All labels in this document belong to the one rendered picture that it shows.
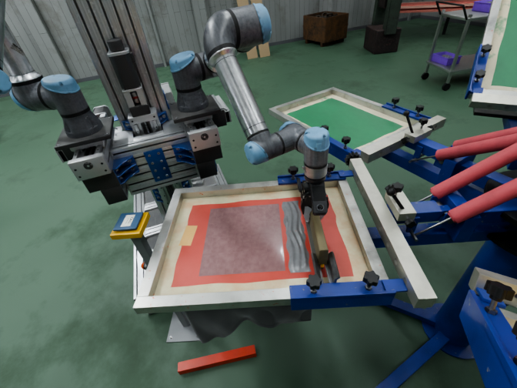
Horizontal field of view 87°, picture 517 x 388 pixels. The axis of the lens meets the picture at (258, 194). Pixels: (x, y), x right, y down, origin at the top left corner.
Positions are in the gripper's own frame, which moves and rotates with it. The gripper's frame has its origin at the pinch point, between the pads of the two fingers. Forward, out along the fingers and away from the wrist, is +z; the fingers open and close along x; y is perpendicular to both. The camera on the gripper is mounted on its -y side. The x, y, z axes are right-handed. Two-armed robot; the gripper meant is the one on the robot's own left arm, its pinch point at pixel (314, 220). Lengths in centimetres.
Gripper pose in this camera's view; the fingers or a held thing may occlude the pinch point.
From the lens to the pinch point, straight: 104.5
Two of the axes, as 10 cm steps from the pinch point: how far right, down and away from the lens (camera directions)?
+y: -0.1, -6.4, 7.7
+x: -10.0, 0.8, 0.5
